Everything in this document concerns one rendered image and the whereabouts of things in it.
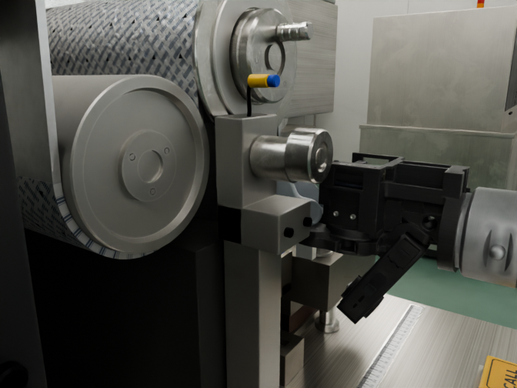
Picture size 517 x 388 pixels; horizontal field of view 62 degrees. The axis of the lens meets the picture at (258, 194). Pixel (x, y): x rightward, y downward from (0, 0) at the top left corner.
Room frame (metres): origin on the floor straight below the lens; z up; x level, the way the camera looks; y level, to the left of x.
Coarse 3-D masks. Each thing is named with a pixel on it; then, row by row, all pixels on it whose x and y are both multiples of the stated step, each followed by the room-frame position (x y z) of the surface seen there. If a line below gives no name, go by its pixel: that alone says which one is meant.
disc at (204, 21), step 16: (208, 0) 0.33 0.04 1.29; (208, 16) 0.33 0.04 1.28; (288, 16) 0.43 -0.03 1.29; (192, 32) 0.32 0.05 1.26; (208, 32) 0.33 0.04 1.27; (192, 48) 0.32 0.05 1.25; (208, 48) 0.33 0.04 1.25; (208, 64) 0.33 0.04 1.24; (208, 80) 0.33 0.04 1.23; (208, 96) 0.33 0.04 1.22; (288, 96) 0.43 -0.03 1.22; (208, 112) 0.33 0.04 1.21; (224, 112) 0.34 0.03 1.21
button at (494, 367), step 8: (488, 360) 0.42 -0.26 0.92; (496, 360) 0.42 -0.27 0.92; (504, 360) 0.42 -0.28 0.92; (488, 368) 0.41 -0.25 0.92; (496, 368) 0.41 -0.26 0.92; (504, 368) 0.41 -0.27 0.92; (512, 368) 0.41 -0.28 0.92; (488, 376) 0.39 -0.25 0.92; (496, 376) 0.39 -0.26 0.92; (504, 376) 0.39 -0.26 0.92; (512, 376) 0.39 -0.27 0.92; (480, 384) 0.38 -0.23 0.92; (488, 384) 0.38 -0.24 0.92; (496, 384) 0.38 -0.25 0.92; (504, 384) 0.38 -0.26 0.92; (512, 384) 0.38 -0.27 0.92
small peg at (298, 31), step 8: (280, 24) 0.37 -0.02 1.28; (288, 24) 0.37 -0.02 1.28; (296, 24) 0.36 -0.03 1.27; (304, 24) 0.36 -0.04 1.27; (280, 32) 0.37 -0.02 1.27; (288, 32) 0.36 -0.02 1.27; (296, 32) 0.36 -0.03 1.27; (304, 32) 0.36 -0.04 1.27; (312, 32) 0.36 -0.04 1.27; (280, 40) 0.37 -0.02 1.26; (288, 40) 0.37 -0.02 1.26; (296, 40) 0.37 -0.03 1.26; (304, 40) 0.36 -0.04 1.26
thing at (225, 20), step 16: (224, 0) 0.35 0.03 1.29; (240, 0) 0.36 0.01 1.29; (256, 0) 0.38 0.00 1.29; (272, 0) 0.40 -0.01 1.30; (224, 16) 0.34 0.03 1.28; (224, 32) 0.34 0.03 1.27; (224, 48) 0.34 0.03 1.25; (224, 64) 0.34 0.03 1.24; (224, 80) 0.34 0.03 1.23; (224, 96) 0.34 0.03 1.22; (240, 96) 0.36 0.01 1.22; (240, 112) 0.36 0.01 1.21; (256, 112) 0.38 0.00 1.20; (272, 112) 0.40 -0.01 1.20
